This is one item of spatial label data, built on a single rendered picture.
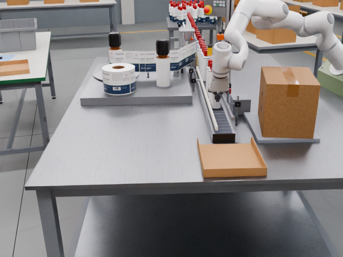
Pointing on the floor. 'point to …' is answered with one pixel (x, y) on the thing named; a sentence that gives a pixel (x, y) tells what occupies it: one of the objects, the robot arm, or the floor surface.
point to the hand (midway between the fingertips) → (217, 97)
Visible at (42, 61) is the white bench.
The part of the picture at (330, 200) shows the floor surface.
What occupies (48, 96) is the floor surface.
